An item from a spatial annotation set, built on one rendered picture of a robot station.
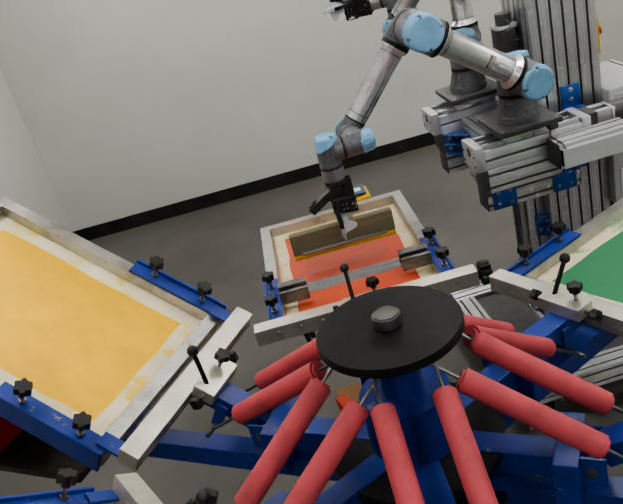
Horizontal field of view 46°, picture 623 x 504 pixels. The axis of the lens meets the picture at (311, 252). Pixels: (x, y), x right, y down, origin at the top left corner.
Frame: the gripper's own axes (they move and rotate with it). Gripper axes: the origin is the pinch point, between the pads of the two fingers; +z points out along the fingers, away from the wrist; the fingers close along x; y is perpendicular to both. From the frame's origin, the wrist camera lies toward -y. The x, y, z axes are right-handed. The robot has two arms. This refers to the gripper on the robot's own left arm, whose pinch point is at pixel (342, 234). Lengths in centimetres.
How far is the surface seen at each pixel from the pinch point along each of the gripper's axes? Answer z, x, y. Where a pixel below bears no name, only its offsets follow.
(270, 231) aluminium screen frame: 11, 44, -26
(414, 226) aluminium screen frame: 10.1, 11.5, 26.2
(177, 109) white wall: 24, 355, -85
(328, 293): 13.4, -12.7, -10.1
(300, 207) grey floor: 109, 299, -13
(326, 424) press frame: 7, -86, -19
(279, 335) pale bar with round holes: 8.3, -38.2, -27.5
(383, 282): 13.5, -15.4, 8.3
